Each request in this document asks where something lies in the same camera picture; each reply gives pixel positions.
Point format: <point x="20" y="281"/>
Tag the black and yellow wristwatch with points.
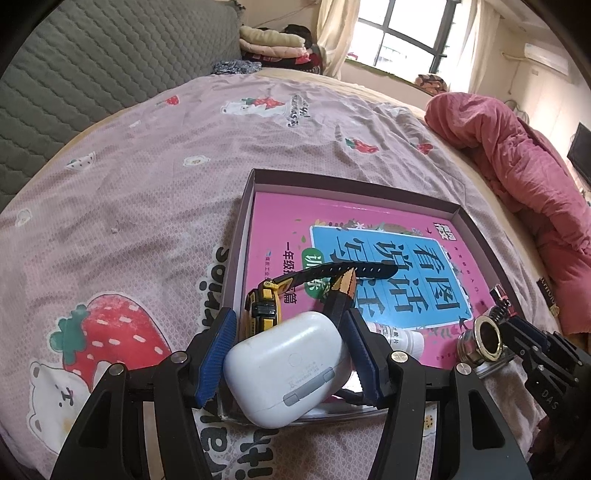
<point x="263" y="309"/>

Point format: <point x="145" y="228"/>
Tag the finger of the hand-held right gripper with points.
<point x="540" y="376"/>
<point x="526" y="334"/>

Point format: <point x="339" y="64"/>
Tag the cream curtain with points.
<point x="339" y="37"/>
<point x="480" y="46"/>

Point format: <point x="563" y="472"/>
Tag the window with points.
<point x="406" y="37"/>

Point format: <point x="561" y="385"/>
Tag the strawberry printed bedsheet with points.
<point x="138" y="184"/>

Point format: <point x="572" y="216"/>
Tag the patterned bag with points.
<point x="431" y="84"/>

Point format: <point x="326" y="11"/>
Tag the dark cardboard box tray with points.
<point x="238" y="258"/>

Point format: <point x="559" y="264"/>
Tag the pink and blue book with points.
<point x="286" y="221"/>

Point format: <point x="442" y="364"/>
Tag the beige bed sheet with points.
<point x="480" y="184"/>

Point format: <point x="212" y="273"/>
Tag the pink folded blanket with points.
<point x="281" y="53"/>

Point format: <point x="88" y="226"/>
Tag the black television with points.
<point x="581" y="150"/>

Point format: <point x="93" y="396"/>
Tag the white earbuds case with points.
<point x="286" y="364"/>

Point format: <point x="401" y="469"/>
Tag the grey quilted headboard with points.
<point x="92" y="60"/>

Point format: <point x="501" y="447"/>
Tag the dark folded clothes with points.
<point x="298" y="31"/>

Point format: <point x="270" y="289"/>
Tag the cream folded blanket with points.
<point x="268" y="37"/>

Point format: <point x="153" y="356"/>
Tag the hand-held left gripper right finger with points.
<point x="364" y="355"/>

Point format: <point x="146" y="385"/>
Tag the white pill bottle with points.
<point x="397" y="339"/>

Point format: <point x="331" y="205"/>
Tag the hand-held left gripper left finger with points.
<point x="214" y="355"/>

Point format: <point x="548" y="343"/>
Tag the pink quilt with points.
<point x="508" y="147"/>

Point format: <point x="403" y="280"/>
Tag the white air conditioner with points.
<point x="547" y="57"/>

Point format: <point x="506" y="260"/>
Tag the dark flat box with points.
<point x="548" y="295"/>

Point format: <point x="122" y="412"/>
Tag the dark patterned cloth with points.
<point x="235" y="67"/>

